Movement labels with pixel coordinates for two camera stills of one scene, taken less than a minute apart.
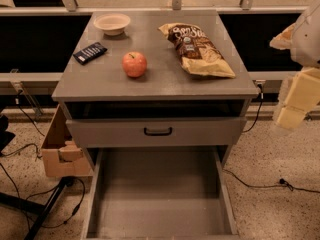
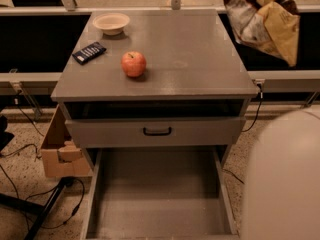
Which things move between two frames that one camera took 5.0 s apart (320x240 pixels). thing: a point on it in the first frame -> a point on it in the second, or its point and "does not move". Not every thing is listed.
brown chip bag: (197, 53) -> (265, 18)
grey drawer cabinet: (155, 79) does not move
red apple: (134, 64) does not move
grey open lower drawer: (159, 193) does not move
